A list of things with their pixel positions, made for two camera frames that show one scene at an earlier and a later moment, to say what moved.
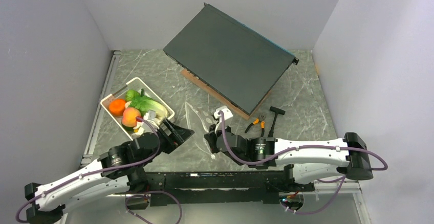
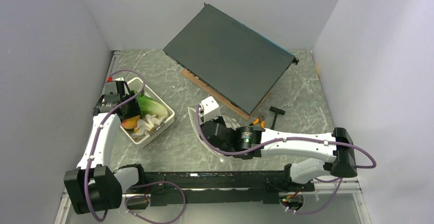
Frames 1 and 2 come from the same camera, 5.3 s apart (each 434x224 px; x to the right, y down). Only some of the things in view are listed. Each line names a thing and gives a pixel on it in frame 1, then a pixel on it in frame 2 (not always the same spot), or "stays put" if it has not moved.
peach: x=129 y=115 stays put
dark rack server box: x=228 y=58 stays put
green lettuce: x=145 y=103 stays put
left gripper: x=181 y=134 -> x=134 y=110
